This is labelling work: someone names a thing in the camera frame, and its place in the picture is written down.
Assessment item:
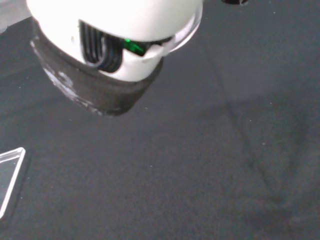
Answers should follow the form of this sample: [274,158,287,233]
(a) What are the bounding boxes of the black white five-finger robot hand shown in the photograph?
[24,0,204,118]

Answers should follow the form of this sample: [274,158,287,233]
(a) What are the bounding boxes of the clear acrylic funnel stand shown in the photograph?
[0,147,27,220]

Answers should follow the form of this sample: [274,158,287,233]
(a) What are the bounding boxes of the black bench cloth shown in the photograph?
[0,0,320,240]

